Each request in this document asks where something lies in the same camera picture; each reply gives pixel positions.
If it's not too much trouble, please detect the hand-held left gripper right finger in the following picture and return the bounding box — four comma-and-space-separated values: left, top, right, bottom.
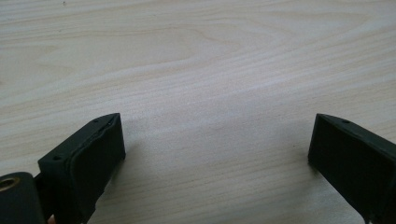
307, 113, 396, 224

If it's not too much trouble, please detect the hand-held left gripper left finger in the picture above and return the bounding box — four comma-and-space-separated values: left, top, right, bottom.
34, 112, 126, 224

